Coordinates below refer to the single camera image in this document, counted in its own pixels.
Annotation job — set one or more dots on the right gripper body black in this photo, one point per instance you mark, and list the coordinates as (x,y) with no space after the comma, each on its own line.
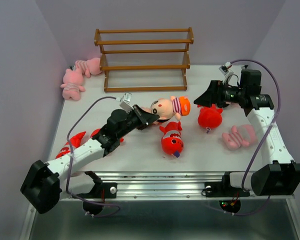
(228,94)

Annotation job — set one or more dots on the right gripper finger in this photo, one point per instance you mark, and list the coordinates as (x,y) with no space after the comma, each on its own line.
(214,87)
(205,100)

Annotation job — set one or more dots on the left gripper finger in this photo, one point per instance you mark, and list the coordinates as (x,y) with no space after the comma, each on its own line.
(143,114)
(146,124)

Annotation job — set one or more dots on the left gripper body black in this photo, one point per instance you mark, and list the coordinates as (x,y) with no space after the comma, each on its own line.
(134,121)

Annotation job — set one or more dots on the red fish plush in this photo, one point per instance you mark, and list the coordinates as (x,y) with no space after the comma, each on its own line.
(210,117)
(75,141)
(171,141)
(97,130)

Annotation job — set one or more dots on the doll plush orange cap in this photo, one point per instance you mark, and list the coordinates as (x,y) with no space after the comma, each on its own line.
(173,107)

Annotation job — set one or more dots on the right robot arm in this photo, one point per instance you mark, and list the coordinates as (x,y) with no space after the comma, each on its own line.
(272,171)

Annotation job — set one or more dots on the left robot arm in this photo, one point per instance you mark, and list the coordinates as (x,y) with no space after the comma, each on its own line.
(42,184)

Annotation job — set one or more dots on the brown wooden three-tier shelf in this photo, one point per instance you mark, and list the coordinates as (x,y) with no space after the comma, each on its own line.
(144,60)

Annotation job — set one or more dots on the pink striped plush right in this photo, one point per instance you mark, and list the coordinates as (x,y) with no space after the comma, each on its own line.
(239,136)

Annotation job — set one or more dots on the pink striped plush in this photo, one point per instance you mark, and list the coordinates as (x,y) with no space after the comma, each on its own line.
(72,86)
(239,136)
(89,67)

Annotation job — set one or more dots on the pink striped plush upper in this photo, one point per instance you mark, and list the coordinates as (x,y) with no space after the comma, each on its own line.
(89,67)

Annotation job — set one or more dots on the pink striped plush lower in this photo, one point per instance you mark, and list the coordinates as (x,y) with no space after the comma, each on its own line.
(72,86)

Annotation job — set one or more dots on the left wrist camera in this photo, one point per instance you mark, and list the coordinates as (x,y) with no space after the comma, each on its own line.
(125,101)

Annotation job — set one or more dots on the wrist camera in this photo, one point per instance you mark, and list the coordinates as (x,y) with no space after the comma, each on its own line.
(225,68)
(125,101)

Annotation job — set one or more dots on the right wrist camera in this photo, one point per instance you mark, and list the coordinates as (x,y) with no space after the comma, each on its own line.
(225,68)

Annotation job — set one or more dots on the aluminium mounting rail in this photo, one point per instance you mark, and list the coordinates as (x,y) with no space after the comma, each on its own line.
(151,186)

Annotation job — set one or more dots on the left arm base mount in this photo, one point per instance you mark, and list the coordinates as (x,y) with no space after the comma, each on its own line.
(94,201)

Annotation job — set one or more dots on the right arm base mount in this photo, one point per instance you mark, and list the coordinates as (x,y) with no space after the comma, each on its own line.
(229,196)

